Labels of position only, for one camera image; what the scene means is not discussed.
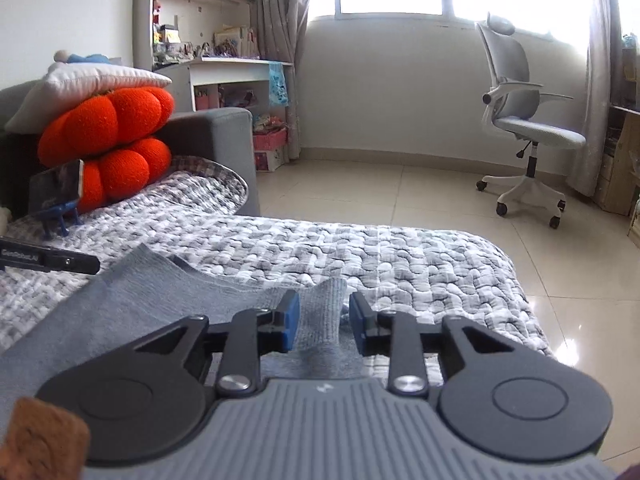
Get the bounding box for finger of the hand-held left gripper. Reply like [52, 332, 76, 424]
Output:
[72, 254, 101, 276]

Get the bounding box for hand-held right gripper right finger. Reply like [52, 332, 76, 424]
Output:
[349, 291, 516, 397]

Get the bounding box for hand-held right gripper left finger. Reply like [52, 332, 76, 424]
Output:
[132, 290, 301, 397]

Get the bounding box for grey knit sweater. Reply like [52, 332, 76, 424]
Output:
[0, 244, 366, 428]

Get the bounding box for blue phone stand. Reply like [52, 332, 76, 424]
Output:
[41, 199, 82, 240]

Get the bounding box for grey checked quilted blanket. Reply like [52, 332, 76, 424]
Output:
[0, 155, 558, 361]

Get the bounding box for smartphone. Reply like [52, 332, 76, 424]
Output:
[27, 159, 86, 218]

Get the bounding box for orange knot cushion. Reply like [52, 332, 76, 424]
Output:
[37, 86, 176, 215]

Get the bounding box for pink storage boxes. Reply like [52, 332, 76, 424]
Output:
[252, 127, 289, 173]

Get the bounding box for brown fuzzy cloth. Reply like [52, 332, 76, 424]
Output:
[0, 397, 92, 480]

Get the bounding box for white pillow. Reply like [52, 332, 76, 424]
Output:
[4, 62, 173, 135]

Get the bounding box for grey sofa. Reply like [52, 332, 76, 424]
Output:
[0, 80, 261, 221]

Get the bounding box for blue plush toy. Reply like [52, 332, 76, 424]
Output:
[47, 50, 121, 77]

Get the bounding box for blue patterned bag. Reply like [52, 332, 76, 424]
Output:
[267, 60, 291, 108]

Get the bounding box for white office chair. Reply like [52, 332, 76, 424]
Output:
[475, 12, 588, 229]

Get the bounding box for white bookshelf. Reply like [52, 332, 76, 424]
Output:
[135, 0, 256, 71]

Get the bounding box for row of picture books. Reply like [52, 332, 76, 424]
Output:
[214, 25, 258, 58]

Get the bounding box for wooden shelf unit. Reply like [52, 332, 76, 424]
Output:
[597, 32, 640, 217]

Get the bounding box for beige curtain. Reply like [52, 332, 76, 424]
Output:
[250, 0, 317, 161]
[582, 0, 626, 198]

